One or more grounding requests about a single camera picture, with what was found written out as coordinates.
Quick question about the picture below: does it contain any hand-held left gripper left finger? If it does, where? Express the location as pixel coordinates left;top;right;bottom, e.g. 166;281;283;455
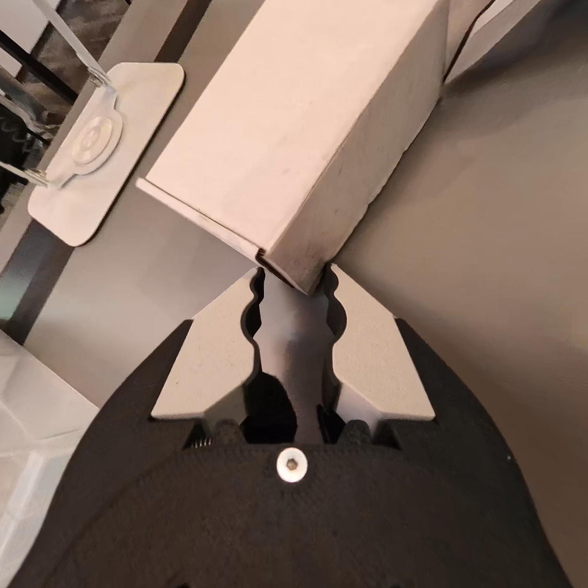
151;268;267;433

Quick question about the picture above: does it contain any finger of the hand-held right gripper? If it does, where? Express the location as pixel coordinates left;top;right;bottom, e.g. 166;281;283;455
443;0;494;82
448;0;554;86

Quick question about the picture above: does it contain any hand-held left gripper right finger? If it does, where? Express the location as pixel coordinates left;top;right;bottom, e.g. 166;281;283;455
323;264;435;438

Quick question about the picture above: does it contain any white cardboard box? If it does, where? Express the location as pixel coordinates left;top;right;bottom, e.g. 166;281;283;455
137;0;453;296

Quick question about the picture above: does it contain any clear plastic container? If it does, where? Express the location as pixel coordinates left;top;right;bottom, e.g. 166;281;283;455
0;328;100;570

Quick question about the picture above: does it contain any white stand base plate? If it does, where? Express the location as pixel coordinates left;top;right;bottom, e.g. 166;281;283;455
28;62;186;248

